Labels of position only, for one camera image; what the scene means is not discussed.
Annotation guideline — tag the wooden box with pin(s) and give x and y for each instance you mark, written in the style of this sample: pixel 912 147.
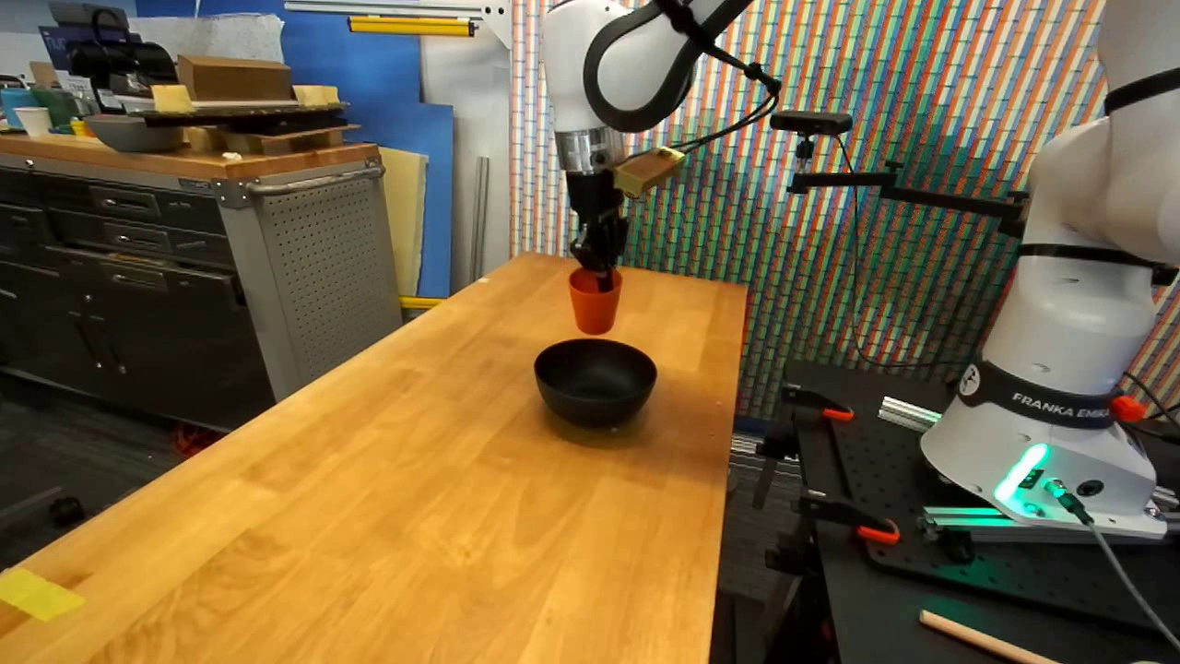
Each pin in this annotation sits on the wooden box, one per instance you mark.
pixel 234 77

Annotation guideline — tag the cream foam board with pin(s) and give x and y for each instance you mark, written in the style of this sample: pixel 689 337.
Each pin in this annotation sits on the cream foam board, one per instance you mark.
pixel 403 223

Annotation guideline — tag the orange plastic cup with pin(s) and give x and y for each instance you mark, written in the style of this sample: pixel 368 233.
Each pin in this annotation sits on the orange plastic cup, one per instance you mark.
pixel 595 303

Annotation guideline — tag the black breadboard base table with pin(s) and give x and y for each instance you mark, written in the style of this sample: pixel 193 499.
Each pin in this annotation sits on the black breadboard base table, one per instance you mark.
pixel 888 615

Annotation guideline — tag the white paper cup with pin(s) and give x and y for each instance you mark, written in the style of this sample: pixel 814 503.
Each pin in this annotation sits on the white paper cup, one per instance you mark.
pixel 36 119

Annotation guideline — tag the black bowl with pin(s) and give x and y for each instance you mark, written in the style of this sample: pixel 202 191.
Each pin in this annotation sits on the black bowl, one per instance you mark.
pixel 595 384

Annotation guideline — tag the blue board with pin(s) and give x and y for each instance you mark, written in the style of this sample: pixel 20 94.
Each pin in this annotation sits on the blue board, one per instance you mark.
pixel 354 87

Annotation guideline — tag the multicolour patterned backdrop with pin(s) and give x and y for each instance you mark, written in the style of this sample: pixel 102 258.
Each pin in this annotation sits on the multicolour patterned backdrop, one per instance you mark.
pixel 907 77

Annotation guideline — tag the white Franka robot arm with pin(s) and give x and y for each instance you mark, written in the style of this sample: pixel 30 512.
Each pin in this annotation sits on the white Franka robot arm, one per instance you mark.
pixel 1083 345

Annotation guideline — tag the tan wrist camera box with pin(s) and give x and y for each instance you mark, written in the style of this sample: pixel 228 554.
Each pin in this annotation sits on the tan wrist camera box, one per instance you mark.
pixel 647 170

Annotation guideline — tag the gray perforated tool cabinet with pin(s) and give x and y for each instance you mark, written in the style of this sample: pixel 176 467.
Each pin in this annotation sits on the gray perforated tool cabinet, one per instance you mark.
pixel 246 270

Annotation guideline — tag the yellow tape piece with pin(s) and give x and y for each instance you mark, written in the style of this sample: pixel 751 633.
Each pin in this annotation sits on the yellow tape piece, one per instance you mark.
pixel 40 596

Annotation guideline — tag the wooden stick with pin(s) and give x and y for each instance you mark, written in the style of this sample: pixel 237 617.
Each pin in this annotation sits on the wooden stick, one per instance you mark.
pixel 982 640

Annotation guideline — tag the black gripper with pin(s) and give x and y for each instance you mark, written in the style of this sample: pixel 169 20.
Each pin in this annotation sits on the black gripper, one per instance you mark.
pixel 595 206

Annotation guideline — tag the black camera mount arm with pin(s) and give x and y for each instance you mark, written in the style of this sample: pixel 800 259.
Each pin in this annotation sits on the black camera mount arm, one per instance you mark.
pixel 907 194

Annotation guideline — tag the black external camera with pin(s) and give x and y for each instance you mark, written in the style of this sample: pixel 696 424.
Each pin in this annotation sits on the black external camera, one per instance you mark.
pixel 814 122

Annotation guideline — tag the red stop button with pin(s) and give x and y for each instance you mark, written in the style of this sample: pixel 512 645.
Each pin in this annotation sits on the red stop button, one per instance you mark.
pixel 1131 410

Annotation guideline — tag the yellow spirit level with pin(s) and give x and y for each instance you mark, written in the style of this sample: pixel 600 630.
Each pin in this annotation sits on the yellow spirit level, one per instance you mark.
pixel 412 23

